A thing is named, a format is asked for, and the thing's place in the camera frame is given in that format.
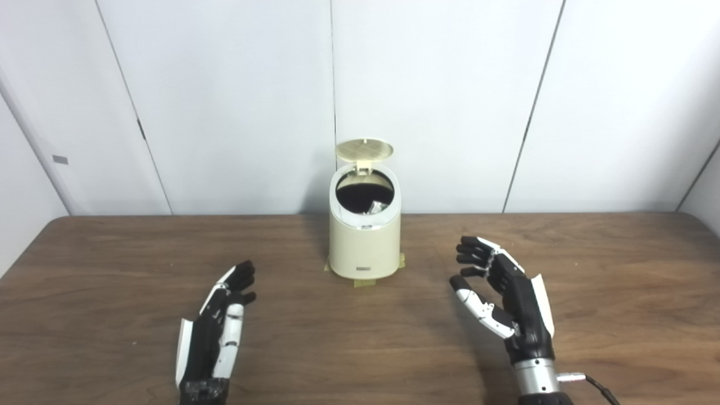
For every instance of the green white milk carton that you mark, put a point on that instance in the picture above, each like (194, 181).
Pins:
(377, 207)

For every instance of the black wall panel hinge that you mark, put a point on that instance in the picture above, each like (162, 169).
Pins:
(141, 129)

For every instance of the cream round bin lid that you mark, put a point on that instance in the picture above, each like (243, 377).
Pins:
(364, 149)

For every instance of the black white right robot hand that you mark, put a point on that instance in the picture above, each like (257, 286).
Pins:
(526, 315)

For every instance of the gray wall label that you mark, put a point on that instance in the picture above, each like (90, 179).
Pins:
(60, 159)

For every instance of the cream-colored bin body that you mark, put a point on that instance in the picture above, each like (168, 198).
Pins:
(363, 247)

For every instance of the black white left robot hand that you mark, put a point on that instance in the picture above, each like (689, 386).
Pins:
(205, 343)

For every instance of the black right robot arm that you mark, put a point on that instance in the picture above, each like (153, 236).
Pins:
(537, 382)

